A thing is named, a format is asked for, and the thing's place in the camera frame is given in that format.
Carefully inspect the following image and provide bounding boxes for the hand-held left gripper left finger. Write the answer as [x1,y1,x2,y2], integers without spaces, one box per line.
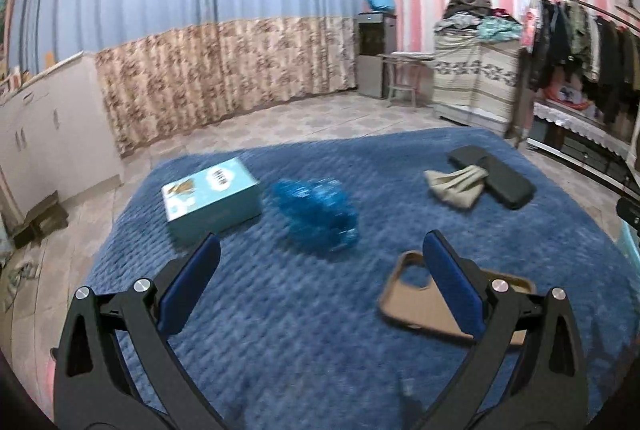
[52,232,223,430]

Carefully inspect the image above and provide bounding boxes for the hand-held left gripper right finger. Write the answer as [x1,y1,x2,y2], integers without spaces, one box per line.
[422,230,591,430]

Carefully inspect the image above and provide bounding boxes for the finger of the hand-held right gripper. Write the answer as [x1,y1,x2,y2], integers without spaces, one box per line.
[616,197,640,236]

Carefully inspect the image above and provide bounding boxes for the teal plastic basin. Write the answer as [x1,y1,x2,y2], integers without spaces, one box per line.
[617,222,640,271]

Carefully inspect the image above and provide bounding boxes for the brown phone case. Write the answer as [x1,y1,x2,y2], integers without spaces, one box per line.
[377,250,538,346]

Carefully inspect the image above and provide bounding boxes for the teal cardboard box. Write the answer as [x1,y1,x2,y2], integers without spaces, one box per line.
[161,156,263,248]

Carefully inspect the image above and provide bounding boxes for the beige socks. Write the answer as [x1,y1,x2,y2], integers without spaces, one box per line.
[424,164,488,211]

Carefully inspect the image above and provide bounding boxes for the lace-trimmed low shelf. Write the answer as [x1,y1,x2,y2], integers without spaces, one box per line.
[525,100,636,191]

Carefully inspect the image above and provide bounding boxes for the blue plush blanket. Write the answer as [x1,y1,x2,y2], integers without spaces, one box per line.
[82,127,640,430]

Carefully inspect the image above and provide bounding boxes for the black glasses case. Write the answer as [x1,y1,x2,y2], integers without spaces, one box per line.
[446,145,536,210]

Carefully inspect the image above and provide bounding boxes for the blue plastic bag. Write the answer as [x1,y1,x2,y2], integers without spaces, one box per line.
[270,177,362,256]

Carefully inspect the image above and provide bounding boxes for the small dark wooden footstool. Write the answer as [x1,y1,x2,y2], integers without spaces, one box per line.
[12,191,70,251]

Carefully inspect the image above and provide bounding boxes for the grey-green floor cloth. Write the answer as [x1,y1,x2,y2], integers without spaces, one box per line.
[0,260,41,311]

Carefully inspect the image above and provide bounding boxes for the patterned cloth covered cabinet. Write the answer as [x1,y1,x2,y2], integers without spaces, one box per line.
[431,32,523,138]

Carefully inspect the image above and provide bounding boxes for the white cabinet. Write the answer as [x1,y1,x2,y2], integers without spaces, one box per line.
[0,52,123,221]

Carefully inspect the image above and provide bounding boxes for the wooden stool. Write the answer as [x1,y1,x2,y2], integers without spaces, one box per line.
[377,51,436,108]

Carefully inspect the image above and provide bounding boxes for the grey water dispenser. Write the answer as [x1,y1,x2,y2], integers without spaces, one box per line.
[355,11,398,99]

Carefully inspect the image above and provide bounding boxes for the blue and floral curtain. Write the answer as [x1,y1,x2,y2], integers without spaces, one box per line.
[0,0,363,156]

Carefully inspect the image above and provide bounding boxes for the pile of folded clothes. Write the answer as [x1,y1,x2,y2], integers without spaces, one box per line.
[434,0,526,42]

